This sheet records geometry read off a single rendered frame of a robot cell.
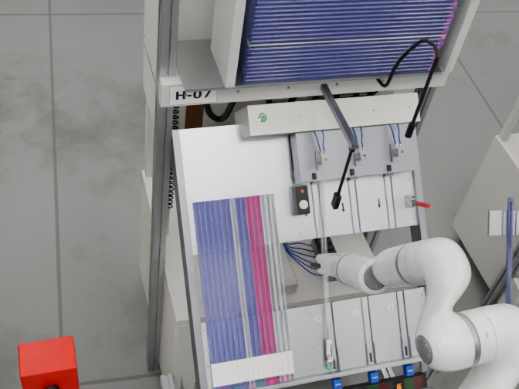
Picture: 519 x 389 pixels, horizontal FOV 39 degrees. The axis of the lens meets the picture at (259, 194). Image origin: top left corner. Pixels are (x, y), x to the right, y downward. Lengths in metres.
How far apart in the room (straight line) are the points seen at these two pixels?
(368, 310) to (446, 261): 0.70
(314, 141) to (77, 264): 1.47
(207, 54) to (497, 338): 0.97
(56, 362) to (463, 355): 1.05
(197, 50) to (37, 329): 1.48
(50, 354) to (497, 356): 1.12
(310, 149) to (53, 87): 2.24
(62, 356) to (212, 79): 0.80
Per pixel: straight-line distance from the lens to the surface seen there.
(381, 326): 2.11
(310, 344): 2.03
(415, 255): 1.46
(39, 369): 1.96
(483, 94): 4.46
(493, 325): 1.39
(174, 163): 1.90
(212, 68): 1.80
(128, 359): 2.86
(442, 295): 1.37
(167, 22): 1.69
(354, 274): 1.73
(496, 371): 1.44
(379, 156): 2.02
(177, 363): 2.42
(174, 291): 2.27
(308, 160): 1.94
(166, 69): 1.78
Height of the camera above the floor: 2.46
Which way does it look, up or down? 46 degrees down
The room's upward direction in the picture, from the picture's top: 11 degrees clockwise
